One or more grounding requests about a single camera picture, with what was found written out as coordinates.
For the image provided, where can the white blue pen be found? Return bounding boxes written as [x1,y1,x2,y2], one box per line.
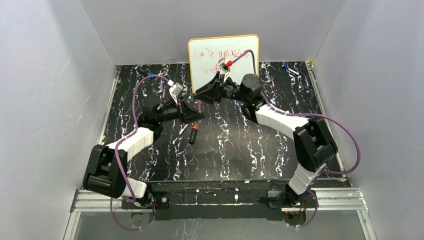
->
[283,65,299,76]

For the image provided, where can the black orange highlighter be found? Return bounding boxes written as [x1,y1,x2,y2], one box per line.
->
[188,123,198,145]

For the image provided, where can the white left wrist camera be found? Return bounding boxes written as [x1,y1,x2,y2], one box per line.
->
[167,80,183,102]

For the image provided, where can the pink marker pen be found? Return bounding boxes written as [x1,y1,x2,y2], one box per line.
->
[197,100,202,113]

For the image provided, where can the white green-tipped pen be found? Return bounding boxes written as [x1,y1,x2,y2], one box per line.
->
[178,124,189,137]

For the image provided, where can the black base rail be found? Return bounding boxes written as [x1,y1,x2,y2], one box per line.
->
[120,180,319,222]

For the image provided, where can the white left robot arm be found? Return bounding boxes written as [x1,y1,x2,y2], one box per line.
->
[82,98,205,201]

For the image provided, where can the blue black marker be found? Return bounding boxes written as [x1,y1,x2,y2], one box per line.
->
[138,69,156,78]

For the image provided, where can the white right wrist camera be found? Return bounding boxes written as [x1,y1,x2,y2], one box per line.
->
[217,57,233,82]

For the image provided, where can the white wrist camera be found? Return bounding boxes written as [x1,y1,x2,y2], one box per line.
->
[167,80,183,102]
[217,57,233,82]

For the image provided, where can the orange framed whiteboard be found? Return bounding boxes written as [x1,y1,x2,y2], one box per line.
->
[187,34,260,94]

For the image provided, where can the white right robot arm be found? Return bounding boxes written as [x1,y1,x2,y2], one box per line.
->
[194,73,338,205]

